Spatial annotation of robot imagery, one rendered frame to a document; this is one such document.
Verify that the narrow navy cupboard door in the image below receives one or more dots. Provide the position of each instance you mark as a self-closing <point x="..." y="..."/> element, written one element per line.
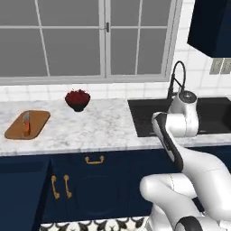
<point x="48" y="207"/>

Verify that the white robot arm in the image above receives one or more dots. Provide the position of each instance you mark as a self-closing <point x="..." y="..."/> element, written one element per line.
<point x="210" y="174"/>

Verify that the navy wall cupboard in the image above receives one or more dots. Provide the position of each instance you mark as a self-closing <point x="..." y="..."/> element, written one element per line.
<point x="210" y="27"/>

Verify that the brown wooden cutting board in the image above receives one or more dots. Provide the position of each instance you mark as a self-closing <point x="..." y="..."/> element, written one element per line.
<point x="39" y="120"/>

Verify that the wide navy cupboard door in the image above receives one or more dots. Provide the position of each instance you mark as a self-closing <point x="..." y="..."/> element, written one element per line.
<point x="99" y="195"/>

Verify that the navy drawer front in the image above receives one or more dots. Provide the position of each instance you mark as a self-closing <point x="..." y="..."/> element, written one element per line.
<point x="120" y="161"/>

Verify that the grey wall socket plate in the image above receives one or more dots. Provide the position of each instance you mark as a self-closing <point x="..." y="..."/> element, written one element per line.
<point x="215" y="66"/>
<point x="227" y="66"/>

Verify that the navy pulled-out drawer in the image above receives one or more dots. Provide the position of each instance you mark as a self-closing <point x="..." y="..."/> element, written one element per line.
<point x="21" y="195"/>

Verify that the grey framed window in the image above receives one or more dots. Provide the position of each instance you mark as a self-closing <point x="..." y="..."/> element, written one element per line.
<point x="72" y="48"/>

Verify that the black curved tap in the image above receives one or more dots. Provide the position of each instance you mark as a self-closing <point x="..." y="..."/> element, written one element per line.
<point x="172" y="84"/>

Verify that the dark bowl of red fruit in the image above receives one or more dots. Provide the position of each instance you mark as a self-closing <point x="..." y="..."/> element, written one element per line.
<point x="78" y="100"/>

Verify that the navy cupboard under sink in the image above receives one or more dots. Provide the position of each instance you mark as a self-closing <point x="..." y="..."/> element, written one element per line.
<point x="144" y="162"/>

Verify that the black sink basin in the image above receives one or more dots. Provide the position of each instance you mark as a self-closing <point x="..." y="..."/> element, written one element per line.
<point x="144" y="115"/>

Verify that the dark window latch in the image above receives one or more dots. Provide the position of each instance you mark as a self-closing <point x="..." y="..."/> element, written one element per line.
<point x="107" y="27"/>

